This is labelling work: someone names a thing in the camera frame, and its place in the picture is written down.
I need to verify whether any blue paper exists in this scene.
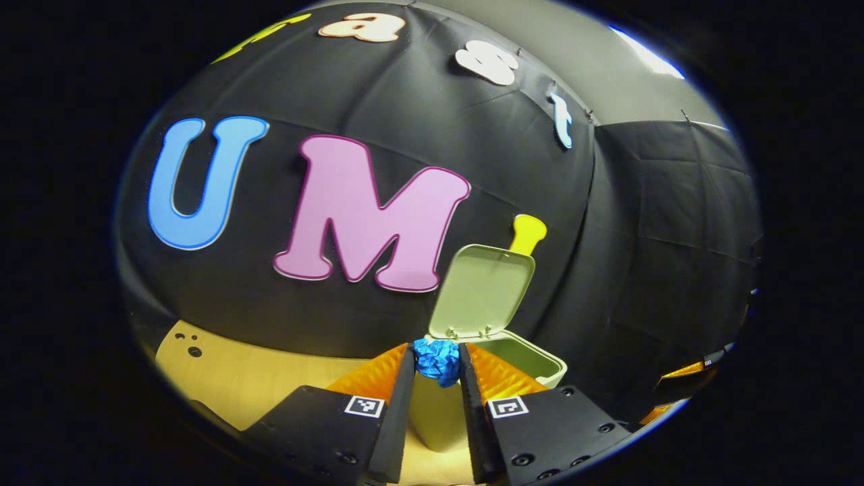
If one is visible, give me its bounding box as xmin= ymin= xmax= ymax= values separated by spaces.
xmin=413 ymin=338 xmax=461 ymax=389

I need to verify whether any black backdrop cloth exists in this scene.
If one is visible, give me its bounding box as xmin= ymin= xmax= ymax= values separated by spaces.
xmin=115 ymin=0 xmax=763 ymax=433

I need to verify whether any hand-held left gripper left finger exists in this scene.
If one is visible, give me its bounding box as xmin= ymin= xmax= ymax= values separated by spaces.
xmin=240 ymin=343 xmax=416 ymax=486

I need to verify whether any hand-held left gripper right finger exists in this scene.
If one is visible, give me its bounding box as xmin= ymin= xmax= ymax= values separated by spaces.
xmin=459 ymin=342 xmax=634 ymax=486

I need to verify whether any pale green desktop garbage bin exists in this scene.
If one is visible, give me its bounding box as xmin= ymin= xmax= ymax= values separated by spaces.
xmin=408 ymin=244 xmax=568 ymax=454

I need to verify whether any wooden desktop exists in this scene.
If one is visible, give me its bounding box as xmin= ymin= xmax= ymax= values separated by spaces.
xmin=155 ymin=320 xmax=487 ymax=486

